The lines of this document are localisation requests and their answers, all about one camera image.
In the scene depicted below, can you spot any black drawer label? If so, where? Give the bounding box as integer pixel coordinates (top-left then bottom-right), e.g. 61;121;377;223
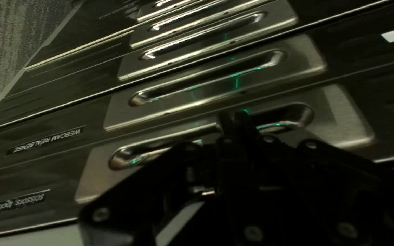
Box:
6;126;84;156
0;188;52;217

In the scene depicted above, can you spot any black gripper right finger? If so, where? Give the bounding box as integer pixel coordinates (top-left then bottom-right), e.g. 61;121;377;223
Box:
235;110;394;246

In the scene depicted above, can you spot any dark steel cabinet drawer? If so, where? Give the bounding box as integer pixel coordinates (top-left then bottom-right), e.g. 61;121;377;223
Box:
0;9;394;180
23;0;390;74
0;0;394;139

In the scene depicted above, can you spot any grey tool cabinet wooden top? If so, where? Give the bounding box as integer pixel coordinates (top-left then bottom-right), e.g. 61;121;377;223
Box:
0;150;394;246

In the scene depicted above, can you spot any steel tool drawer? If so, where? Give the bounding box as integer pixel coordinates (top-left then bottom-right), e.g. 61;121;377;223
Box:
0;54;394;241

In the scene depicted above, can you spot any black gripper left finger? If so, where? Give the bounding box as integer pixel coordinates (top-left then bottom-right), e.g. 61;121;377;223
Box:
78;110;238;246

